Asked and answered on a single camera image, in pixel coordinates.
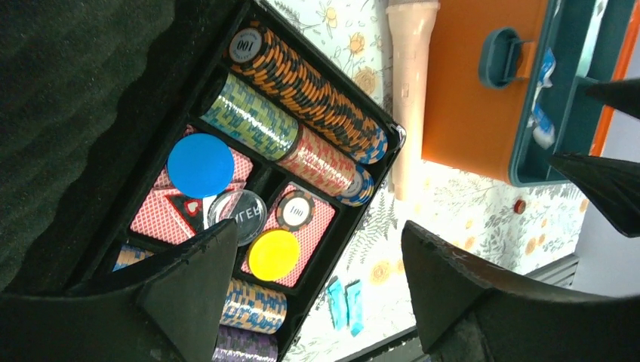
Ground blue poker chip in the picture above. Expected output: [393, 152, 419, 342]
[166, 133, 235, 198]

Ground floral table mat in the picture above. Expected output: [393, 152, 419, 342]
[273, 0, 589, 361]

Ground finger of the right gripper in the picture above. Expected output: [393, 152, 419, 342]
[548, 153, 639, 238]
[586, 78, 640, 119]

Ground teal tube pair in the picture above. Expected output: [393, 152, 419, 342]
[325, 277, 365, 337]

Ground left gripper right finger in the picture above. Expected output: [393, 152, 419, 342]
[402, 221, 639, 361]

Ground small blue sachets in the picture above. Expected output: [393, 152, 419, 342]
[528, 48, 556, 149]

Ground blue tan chip stack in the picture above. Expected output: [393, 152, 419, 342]
[108, 243, 288, 338]

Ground black poker chip case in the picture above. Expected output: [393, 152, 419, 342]
[0, 0, 407, 362]

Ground blue 10 chip stack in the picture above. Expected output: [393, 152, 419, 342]
[336, 164, 374, 207]

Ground red white chip stack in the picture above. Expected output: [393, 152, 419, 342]
[277, 125, 355, 196]

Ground black orange 100 chip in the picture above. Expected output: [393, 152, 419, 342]
[275, 190, 315, 232]

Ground red playing card deck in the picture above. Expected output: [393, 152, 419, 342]
[129, 146, 254, 245]

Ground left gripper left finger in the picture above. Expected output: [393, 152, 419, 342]
[1, 219, 238, 361]

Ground teal divided tray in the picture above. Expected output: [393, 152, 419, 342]
[478, 1, 639, 187]

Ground yellow poker chip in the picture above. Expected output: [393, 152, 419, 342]
[246, 229, 300, 281]

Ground green chip stack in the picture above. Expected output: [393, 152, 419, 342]
[200, 74, 299, 161]

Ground purple chip stack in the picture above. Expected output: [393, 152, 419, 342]
[211, 326, 278, 362]

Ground clear dealer button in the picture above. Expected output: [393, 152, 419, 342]
[205, 189, 267, 247]

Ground orange black chip stack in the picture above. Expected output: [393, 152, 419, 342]
[227, 21, 388, 164]

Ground orange medicine box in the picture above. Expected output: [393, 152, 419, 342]
[422, 1, 639, 183]

